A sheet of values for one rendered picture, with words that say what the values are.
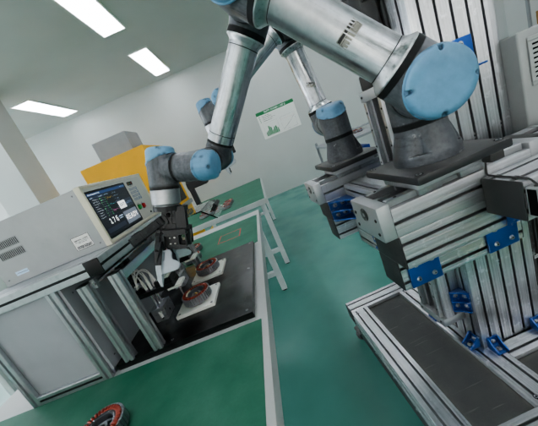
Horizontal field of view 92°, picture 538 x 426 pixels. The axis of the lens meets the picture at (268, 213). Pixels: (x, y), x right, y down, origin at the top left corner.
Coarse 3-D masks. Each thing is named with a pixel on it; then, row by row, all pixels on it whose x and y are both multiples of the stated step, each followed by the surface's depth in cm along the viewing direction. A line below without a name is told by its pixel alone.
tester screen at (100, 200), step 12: (96, 192) 88; (108, 192) 94; (120, 192) 101; (96, 204) 85; (108, 204) 91; (132, 204) 106; (108, 216) 88; (120, 216) 95; (108, 228) 86; (120, 228) 92
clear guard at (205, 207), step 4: (200, 204) 136; (204, 204) 129; (208, 204) 128; (212, 204) 131; (192, 208) 134; (196, 208) 127; (200, 208) 121; (204, 208) 119; (208, 208) 121; (216, 208) 127; (220, 208) 130; (188, 212) 123; (192, 212) 119; (196, 212) 113; (204, 212) 113; (208, 212) 115; (212, 212) 118; (216, 212) 120; (188, 216) 113; (216, 216) 114
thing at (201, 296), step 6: (204, 282) 103; (192, 288) 103; (198, 288) 103; (204, 288) 98; (210, 288) 101; (186, 294) 99; (192, 294) 100; (198, 294) 95; (204, 294) 97; (186, 300) 96; (192, 300) 94; (198, 300) 96; (186, 306) 96; (192, 306) 95
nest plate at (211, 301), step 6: (216, 288) 102; (210, 294) 100; (216, 294) 99; (204, 300) 97; (210, 300) 95; (198, 306) 95; (204, 306) 93; (210, 306) 93; (180, 312) 96; (186, 312) 94; (192, 312) 93; (180, 318) 94
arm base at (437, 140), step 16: (400, 128) 61; (416, 128) 59; (432, 128) 58; (448, 128) 58; (400, 144) 62; (416, 144) 60; (432, 144) 58; (448, 144) 57; (400, 160) 63; (416, 160) 60; (432, 160) 58
